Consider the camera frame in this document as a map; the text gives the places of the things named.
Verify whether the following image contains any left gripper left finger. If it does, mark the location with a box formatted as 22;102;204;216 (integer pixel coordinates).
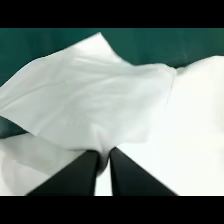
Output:
26;149;101;197

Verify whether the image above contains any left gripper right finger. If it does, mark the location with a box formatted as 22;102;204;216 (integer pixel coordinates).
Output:
108;146;178;197

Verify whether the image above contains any white shirt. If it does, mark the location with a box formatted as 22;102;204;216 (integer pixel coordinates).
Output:
0;32;224;197

